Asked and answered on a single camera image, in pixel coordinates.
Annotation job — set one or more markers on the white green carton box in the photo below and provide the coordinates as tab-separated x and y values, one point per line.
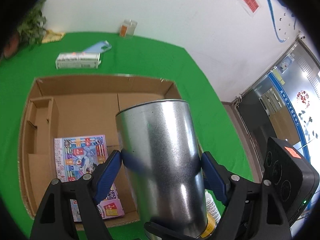
78	60

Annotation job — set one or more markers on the potted green plant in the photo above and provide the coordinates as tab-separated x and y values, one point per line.
29	31

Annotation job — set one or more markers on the narrow cardboard insert tray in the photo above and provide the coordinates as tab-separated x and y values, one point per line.
40	129

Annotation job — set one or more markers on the yellow label bottle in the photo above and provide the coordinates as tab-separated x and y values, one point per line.
213	216

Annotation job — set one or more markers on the blue wall stripe decal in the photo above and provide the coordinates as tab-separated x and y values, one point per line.
284	21

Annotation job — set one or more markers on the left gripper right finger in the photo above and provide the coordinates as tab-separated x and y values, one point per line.
213	180

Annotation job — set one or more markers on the large open cardboard box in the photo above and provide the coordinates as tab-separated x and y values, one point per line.
87	105

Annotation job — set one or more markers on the yellow cloth by plant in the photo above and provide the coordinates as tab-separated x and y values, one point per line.
52	36

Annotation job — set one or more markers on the silver metal tin can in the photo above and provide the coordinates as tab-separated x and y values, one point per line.
162	163

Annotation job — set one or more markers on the glass door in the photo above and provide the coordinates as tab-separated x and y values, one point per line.
284	104

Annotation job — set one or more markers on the colourful board game box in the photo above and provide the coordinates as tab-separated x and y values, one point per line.
76	156

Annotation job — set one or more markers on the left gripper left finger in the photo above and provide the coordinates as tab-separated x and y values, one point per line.
104	176

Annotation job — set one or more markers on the green table cloth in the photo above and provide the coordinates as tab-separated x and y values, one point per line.
134	56

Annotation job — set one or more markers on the red notice on wall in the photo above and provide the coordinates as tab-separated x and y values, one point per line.
250	6

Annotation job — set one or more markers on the blue phone case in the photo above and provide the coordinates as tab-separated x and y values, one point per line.
100	47

